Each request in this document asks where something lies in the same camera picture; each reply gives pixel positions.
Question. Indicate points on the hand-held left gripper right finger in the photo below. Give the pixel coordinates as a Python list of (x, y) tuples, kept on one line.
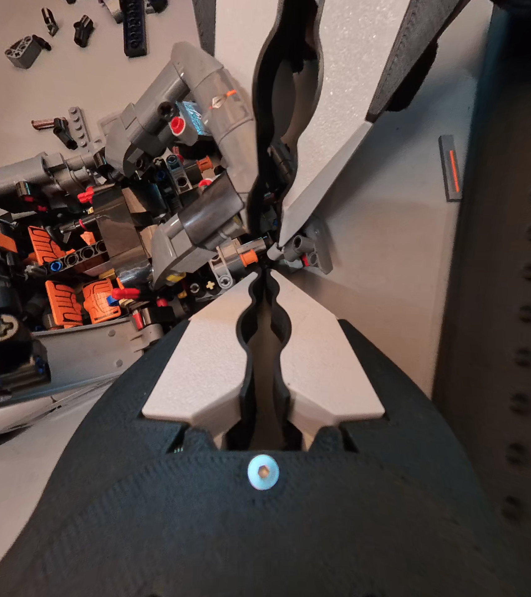
[(335, 373)]

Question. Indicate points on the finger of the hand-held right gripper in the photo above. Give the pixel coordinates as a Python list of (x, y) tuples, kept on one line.
[(349, 70), (237, 28)]

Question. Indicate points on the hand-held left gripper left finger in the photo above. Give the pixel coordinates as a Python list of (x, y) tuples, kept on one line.
[(195, 373)]

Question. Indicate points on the grey curved lego panel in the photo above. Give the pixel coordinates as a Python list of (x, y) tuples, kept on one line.
[(321, 247)]

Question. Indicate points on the grey lego car model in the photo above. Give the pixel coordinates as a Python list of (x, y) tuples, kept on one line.
[(200, 219)]

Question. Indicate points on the dark blue lego piece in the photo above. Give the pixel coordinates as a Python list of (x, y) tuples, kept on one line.
[(157, 5)]

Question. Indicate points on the grey curved lego piece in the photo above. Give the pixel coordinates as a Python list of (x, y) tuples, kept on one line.
[(112, 9)]

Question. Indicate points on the small black lego piece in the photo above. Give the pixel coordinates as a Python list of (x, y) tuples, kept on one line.
[(49, 21), (83, 30)]

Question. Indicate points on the grey long lego plate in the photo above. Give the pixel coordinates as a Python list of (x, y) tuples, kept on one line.
[(80, 128)]

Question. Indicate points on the black lego pin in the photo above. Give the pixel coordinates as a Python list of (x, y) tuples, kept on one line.
[(60, 128)]

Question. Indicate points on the dark grey angled lego beam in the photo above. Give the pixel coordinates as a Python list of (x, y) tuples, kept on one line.
[(25, 52)]

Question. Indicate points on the black Technic brick with holes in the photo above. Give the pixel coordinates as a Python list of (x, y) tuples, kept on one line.
[(134, 28)]

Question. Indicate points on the grey tile orange stripe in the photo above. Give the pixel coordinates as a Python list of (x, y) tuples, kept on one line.
[(451, 168)]

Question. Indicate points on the white rounded board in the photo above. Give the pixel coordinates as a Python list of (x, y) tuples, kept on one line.
[(13, 417)]

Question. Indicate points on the dark dimpled panel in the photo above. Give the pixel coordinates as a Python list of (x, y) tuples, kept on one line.
[(503, 280)]

